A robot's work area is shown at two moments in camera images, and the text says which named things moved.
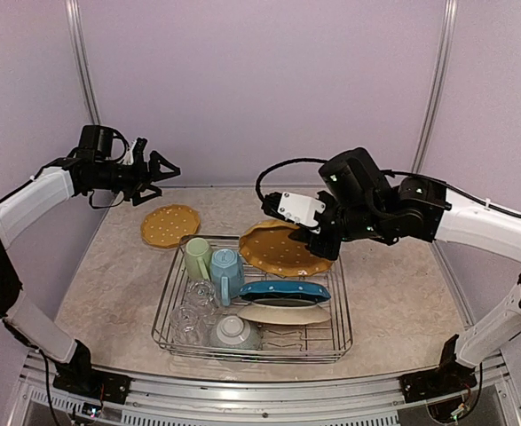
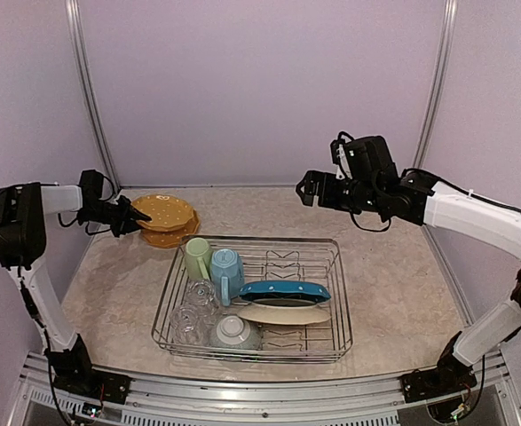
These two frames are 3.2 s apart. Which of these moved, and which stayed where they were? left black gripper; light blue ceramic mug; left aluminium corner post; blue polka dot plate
Moved: left black gripper
Stayed: light blue ceramic mug; left aluminium corner post; blue polka dot plate
